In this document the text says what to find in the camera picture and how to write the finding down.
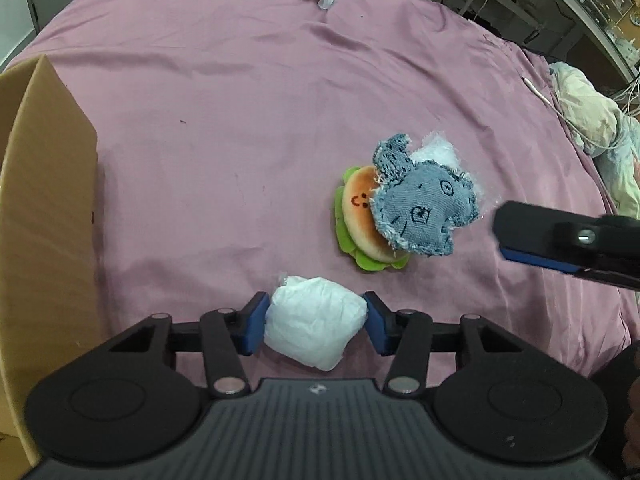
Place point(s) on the clear plastic bag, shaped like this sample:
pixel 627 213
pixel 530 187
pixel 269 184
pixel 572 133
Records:
pixel 440 152

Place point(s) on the printed pastel blanket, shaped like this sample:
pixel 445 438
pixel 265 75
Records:
pixel 590 110

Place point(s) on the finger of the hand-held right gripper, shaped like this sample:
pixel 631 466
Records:
pixel 530 232

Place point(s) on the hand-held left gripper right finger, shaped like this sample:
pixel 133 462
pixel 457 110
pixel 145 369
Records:
pixel 375 325

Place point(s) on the denim plush toy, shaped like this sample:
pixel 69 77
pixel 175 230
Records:
pixel 420 210

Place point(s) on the white desk with black top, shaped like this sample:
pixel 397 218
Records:
pixel 575 5

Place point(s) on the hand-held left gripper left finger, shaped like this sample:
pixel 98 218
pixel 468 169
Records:
pixel 257 322

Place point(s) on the white soft bundle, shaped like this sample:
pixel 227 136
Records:
pixel 315 320

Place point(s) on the brown cardboard box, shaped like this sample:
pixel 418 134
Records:
pixel 50 210

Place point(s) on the burger plush toy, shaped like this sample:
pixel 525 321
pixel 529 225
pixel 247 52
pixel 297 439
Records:
pixel 360 230

